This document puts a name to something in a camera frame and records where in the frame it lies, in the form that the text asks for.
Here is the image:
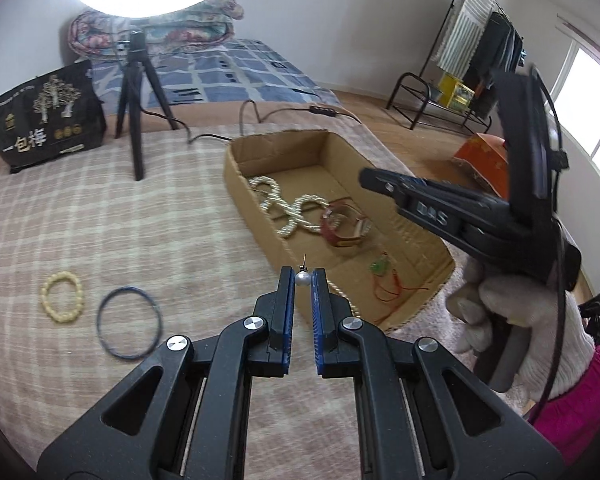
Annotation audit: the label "black tripod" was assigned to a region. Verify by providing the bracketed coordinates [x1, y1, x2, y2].
[114, 30, 178, 182]

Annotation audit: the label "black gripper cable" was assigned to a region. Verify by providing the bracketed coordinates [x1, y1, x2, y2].
[527, 62, 571, 423]

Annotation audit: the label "red strap watch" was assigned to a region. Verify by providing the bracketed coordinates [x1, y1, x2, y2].
[320, 200, 373, 248]

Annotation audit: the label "cream bead strand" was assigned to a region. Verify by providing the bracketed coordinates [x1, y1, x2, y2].
[325, 280, 366, 319]

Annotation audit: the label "cardboard box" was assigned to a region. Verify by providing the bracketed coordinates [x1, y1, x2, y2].
[223, 130, 455, 333]

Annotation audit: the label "black thin bangle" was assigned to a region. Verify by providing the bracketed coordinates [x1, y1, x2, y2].
[96, 286, 163, 360]

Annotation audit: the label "person's right forearm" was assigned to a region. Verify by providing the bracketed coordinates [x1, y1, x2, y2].
[530, 345, 600, 466]

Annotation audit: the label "window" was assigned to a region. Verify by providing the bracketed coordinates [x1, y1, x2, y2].
[550, 15, 600, 291]

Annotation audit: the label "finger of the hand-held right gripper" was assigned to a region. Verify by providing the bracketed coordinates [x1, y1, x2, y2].
[358, 166, 512, 242]

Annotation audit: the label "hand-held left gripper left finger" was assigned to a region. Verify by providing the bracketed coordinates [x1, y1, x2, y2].
[36, 266, 297, 480]

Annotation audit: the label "floral folded quilt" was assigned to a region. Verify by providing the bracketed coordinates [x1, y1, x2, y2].
[67, 0, 246, 58]

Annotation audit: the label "black clothes rack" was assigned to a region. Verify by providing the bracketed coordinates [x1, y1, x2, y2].
[386, 0, 531, 133]

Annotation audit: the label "person's right hand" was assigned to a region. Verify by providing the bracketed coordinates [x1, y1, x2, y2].
[447, 257, 596, 403]

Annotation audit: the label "dark hanging clothes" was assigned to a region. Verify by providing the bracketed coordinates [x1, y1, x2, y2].
[472, 10, 528, 111]

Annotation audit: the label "green pendant red string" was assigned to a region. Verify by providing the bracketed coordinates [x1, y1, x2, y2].
[370, 255, 431, 306]

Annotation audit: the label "striped hanging cloth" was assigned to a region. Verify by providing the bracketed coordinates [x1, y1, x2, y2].
[437, 0, 496, 78]

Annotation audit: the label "black ring light cable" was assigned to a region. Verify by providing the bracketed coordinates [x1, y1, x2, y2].
[140, 100, 363, 146]

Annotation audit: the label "pearl necklace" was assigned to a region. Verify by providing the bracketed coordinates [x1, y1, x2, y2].
[248, 175, 331, 239]

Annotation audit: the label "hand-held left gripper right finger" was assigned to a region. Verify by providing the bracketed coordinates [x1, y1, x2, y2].
[311, 268, 566, 480]

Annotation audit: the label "blue checked bed sheet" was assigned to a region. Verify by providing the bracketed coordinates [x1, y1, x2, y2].
[87, 37, 338, 108]

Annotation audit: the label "orange box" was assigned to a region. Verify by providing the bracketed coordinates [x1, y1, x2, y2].
[452, 132, 511, 196]

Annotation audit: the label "black printed bag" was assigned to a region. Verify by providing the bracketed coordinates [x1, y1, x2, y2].
[0, 59, 107, 175]

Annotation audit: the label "yellow bead bracelet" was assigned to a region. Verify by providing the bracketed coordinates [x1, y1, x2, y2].
[41, 270, 85, 320]

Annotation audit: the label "yellow box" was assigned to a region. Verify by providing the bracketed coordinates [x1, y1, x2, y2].
[437, 74, 476, 111]

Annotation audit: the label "black floor device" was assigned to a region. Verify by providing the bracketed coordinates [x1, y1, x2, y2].
[580, 285, 600, 346]

